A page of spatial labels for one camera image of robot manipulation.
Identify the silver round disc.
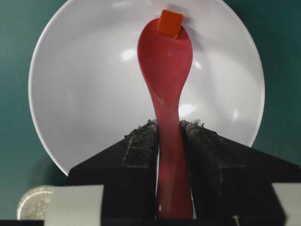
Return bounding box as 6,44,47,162
16,185,55,220

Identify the white bowl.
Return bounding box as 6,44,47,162
28,0,265,173

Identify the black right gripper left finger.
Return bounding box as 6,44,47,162
44,119,159,226

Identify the red orange block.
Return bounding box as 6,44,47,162
158,9,184,39

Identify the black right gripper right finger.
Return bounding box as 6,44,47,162
180,121,301,226

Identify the red plastic spoon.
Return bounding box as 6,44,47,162
137,19,193,219

